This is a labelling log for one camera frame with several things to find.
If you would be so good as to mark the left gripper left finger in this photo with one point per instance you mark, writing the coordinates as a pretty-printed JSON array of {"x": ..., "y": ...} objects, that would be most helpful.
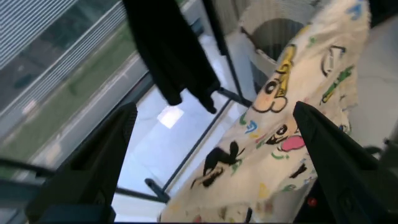
[{"x": 93, "y": 168}]

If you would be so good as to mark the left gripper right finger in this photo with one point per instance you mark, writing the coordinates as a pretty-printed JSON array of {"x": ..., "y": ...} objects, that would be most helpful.
[{"x": 339, "y": 168}]

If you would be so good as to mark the white laundry basket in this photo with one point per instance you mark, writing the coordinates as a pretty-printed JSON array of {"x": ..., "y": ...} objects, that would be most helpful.
[{"x": 273, "y": 11}]

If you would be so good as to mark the black clothes rack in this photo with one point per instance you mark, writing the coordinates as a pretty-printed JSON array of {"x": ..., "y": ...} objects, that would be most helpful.
[{"x": 217, "y": 31}]

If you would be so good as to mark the cream printed garment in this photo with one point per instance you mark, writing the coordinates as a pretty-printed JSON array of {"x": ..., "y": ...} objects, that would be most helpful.
[{"x": 264, "y": 174}]

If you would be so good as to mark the window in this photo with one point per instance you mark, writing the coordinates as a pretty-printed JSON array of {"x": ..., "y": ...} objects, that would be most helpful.
[{"x": 62, "y": 62}]

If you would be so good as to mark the black garment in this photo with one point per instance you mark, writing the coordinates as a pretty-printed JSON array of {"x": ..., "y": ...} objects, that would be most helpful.
[{"x": 168, "y": 46}]

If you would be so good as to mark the beige curtain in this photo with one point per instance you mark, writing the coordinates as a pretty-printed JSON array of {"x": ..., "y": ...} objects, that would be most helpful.
[{"x": 231, "y": 12}]

